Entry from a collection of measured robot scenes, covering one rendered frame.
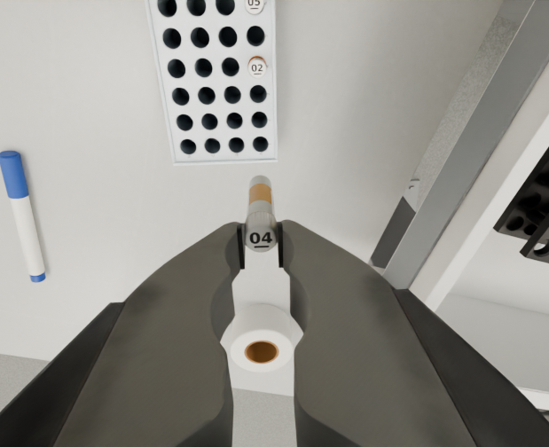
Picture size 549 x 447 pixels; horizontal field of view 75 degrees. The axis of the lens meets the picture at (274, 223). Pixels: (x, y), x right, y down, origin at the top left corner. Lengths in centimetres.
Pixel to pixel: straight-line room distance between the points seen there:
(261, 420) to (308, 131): 187
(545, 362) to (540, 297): 7
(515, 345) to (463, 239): 13
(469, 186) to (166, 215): 26
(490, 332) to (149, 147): 32
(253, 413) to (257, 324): 165
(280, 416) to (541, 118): 194
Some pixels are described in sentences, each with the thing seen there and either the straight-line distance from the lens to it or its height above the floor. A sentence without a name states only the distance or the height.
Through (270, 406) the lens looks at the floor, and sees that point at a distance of 199.
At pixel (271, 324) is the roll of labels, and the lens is 41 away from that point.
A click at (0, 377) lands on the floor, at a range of 211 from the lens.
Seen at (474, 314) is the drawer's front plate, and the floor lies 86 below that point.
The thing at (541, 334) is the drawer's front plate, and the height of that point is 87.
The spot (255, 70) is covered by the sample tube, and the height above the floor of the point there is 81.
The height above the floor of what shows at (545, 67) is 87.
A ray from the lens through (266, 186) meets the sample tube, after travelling 15.
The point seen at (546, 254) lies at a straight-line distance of 27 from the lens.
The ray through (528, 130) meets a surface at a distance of 24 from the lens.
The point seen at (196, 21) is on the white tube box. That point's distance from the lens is 28.
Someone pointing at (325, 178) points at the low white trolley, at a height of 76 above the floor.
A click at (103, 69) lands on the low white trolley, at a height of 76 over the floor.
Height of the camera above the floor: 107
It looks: 60 degrees down
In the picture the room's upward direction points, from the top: 175 degrees clockwise
